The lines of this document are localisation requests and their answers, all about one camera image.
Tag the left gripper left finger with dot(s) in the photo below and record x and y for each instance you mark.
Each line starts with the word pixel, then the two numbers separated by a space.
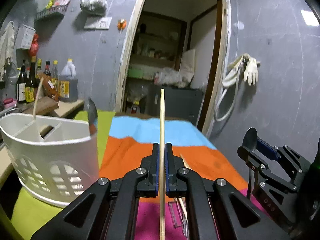
pixel 149 186

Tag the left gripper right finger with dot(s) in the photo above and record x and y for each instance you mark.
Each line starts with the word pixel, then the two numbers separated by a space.
pixel 174 186

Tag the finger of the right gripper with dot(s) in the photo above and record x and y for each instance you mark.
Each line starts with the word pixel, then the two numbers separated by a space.
pixel 261 167
pixel 267 150

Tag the white utensil caddy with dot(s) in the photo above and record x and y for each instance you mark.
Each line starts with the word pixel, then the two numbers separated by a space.
pixel 55 158

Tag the metal spoon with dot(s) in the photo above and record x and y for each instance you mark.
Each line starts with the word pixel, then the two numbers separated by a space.
pixel 250 141

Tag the dark grey cabinet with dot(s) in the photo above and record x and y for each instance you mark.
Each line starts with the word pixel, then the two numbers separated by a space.
pixel 181 103

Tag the white rubber gloves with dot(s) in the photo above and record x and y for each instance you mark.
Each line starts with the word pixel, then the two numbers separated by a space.
pixel 250 65

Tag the clear plastic bag on cabinet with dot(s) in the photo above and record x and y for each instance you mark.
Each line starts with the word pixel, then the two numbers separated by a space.
pixel 170 77

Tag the white pillow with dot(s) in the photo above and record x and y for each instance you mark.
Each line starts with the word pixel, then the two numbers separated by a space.
pixel 187 66

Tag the large soy sauce jug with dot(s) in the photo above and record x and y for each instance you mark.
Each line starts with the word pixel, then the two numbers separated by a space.
pixel 68 83

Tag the wooden cutting board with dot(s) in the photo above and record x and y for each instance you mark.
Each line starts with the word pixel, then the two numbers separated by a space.
pixel 44 106

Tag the dark soy sauce bottle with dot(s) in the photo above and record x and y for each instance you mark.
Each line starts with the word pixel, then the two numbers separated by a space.
pixel 31 86

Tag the dark wine bottle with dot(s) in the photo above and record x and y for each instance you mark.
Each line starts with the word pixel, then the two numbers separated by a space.
pixel 20 85

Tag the white plastic bag hanging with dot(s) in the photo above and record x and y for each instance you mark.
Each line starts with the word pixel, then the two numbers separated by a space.
pixel 94 7

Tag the red plastic bag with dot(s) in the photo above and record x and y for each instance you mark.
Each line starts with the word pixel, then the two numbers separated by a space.
pixel 34 46

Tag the beige hanging towel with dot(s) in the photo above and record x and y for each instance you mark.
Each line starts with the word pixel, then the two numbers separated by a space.
pixel 7 46

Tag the orange wall hook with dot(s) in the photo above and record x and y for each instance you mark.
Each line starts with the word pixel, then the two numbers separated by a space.
pixel 121 25

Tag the wall switch panel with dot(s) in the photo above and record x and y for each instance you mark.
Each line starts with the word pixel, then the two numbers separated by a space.
pixel 97 23

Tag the grey wall shelf rack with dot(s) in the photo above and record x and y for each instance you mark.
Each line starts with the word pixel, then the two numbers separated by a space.
pixel 59 10

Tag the white wall box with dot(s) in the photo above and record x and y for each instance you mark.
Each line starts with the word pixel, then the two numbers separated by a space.
pixel 24 37

